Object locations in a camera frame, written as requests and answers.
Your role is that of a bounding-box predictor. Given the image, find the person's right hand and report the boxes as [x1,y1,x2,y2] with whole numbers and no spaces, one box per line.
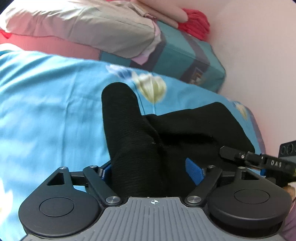
[285,185,295,201]

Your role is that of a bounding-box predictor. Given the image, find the blue floral bed sheet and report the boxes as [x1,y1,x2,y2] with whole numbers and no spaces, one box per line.
[1,50,265,240]

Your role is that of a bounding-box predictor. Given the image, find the black pants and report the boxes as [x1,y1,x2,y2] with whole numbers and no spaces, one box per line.
[102,82,255,197]

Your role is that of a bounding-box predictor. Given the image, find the folded beige blanket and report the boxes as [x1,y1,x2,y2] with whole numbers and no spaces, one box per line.
[131,0,189,29]

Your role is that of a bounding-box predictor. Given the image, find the grey pink blanket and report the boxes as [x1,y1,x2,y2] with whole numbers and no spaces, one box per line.
[1,1,161,65]

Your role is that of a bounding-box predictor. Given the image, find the folded red blanket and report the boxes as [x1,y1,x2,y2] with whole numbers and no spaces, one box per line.
[178,9,210,41]

